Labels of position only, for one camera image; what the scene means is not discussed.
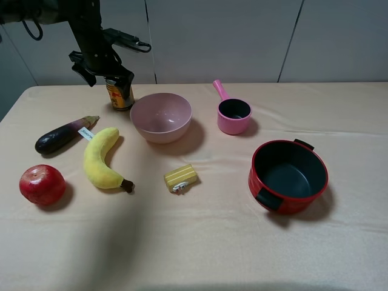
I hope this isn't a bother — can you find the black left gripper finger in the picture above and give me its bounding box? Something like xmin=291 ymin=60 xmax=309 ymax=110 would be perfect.
xmin=72 ymin=63 xmax=96 ymax=87

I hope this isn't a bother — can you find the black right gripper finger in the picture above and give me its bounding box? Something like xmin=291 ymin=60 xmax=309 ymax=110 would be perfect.
xmin=115 ymin=71 xmax=134 ymax=100

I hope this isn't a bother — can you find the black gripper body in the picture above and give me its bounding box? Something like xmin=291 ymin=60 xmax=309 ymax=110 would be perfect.
xmin=69 ymin=18 xmax=127 ymax=78

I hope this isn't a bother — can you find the gold energy drink can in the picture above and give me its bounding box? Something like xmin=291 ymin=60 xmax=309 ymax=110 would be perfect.
xmin=105 ymin=79 xmax=135 ymax=111

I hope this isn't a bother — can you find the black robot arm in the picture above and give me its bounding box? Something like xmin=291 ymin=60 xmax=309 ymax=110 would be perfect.
xmin=1 ymin=1 xmax=134 ymax=99

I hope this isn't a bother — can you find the pink plastic bowl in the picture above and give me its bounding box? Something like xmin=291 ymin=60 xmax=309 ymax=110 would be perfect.
xmin=130 ymin=93 xmax=193 ymax=144

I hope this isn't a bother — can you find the yellow plush banana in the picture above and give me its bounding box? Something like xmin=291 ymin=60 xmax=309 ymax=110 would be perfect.
xmin=83 ymin=127 xmax=134 ymax=193

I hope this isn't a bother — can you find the purple toy eggplant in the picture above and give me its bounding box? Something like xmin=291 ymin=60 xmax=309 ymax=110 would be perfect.
xmin=35 ymin=116 xmax=99 ymax=155

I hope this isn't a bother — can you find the yellow toy cake slice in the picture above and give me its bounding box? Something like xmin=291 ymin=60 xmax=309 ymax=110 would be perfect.
xmin=164 ymin=164 xmax=198 ymax=193

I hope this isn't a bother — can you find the red toy apple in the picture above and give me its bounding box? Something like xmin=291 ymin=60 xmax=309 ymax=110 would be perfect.
xmin=19 ymin=164 xmax=66 ymax=206

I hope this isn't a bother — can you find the peach tablecloth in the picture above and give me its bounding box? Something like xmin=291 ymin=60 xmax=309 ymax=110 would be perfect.
xmin=1 ymin=82 xmax=387 ymax=290

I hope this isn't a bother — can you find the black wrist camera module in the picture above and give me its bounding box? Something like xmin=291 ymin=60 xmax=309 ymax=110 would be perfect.
xmin=102 ymin=28 xmax=152 ymax=53

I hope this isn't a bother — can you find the pink saucepan with handle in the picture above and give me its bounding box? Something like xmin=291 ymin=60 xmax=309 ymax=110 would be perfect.
xmin=213 ymin=79 xmax=252 ymax=135

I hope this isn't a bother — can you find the red pot with black handles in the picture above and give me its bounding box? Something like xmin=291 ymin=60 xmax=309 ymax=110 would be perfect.
xmin=248 ymin=139 xmax=329 ymax=215

